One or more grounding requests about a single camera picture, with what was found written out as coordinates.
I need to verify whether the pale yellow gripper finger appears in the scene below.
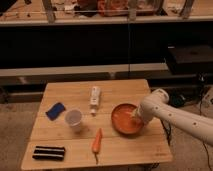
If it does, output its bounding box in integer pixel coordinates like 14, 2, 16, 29
131, 107, 140, 120

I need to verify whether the orange ceramic bowl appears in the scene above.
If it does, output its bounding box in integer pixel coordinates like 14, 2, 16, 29
111, 103, 144, 135

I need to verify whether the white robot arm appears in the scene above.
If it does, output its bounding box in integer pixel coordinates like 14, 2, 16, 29
132, 89, 213, 146

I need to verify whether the white tube bottle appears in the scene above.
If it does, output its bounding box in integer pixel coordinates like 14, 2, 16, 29
90, 86, 101, 115

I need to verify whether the orange carrot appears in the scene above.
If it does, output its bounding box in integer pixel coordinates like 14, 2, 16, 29
92, 128, 102, 160

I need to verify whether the white plastic cup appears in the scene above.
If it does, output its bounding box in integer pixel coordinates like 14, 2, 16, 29
65, 110, 82, 133

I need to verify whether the wooden table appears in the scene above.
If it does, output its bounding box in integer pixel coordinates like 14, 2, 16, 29
21, 79, 172, 171

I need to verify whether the black box on right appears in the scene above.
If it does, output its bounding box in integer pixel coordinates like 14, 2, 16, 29
166, 45, 213, 74

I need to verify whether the blue sponge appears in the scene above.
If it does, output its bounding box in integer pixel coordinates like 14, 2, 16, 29
46, 102, 65, 120

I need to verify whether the black striped eraser block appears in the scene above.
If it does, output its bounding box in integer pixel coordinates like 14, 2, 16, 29
32, 146, 66, 161

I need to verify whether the orange object on shelf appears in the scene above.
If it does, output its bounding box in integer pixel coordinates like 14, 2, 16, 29
98, 0, 128, 16

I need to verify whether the black cable on floor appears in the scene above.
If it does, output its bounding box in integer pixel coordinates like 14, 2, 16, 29
199, 141, 213, 171

